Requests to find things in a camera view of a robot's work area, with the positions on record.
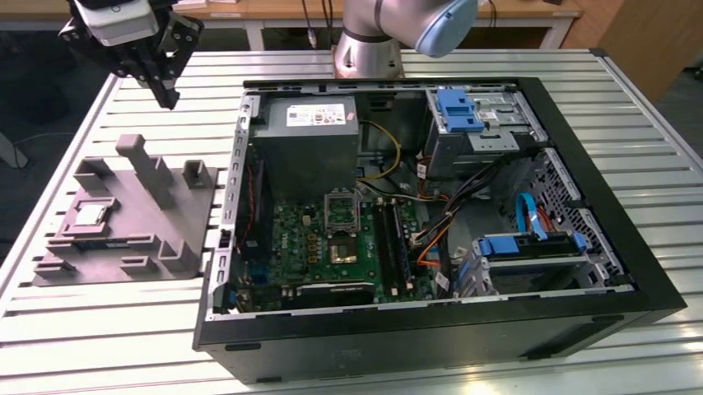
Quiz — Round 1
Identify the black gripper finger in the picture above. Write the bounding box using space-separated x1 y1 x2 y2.
155 11 205 110
57 18 166 109

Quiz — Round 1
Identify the silver square CPU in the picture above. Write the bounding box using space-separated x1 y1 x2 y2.
75 204 109 225

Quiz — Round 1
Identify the metal CPU socket cover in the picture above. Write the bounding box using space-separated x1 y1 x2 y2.
322 191 364 236

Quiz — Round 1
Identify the grey power supply unit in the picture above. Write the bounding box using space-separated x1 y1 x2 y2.
249 96 364 194

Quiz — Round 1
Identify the grey parts rack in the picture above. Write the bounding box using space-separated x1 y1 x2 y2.
30 133 229 287

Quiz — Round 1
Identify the green loose RAM stick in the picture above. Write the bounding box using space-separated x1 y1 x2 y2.
73 237 133 250

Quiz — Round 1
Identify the green motherboard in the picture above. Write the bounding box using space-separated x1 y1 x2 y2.
233 191 440 312

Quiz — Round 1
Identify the blue plastic drive latch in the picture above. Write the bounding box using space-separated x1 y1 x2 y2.
437 89 484 133

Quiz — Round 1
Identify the silver metal drive cage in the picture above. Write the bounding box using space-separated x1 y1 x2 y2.
425 88 550 178

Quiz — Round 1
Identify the black RAM slot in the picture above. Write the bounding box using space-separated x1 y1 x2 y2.
372 197 401 295

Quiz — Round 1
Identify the wooden desk with white legs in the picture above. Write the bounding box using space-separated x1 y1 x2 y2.
0 0 582 53

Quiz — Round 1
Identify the black graphics card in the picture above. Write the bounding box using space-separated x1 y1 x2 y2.
282 281 380 309

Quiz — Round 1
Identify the hard disk in blue carrier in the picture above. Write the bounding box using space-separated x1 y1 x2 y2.
476 233 588 260

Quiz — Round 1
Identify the black open PC case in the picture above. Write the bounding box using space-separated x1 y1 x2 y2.
190 76 688 384

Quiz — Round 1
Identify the wooden cabinet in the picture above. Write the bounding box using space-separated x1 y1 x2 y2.
564 0 703 102

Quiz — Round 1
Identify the silver metal disk bay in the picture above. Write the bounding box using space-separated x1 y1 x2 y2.
454 253 610 296

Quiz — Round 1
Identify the thin cable with silver plug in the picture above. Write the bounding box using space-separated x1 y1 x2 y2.
300 0 320 47

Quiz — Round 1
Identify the thick black camera cable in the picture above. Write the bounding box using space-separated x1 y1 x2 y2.
320 0 337 49

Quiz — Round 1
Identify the yellow wire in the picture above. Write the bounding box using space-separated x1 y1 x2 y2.
358 118 401 181

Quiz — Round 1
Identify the white wire bundle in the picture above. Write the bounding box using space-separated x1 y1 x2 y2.
356 183 444 203

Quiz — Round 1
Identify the black wire bundle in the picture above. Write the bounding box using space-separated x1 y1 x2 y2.
413 151 517 244

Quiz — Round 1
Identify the orange wire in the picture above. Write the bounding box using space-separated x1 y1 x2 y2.
414 242 441 269

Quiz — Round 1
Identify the light blue flat wire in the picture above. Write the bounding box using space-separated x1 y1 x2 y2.
514 192 550 242

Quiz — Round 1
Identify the red flat wire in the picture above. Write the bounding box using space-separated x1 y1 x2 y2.
537 207 562 232

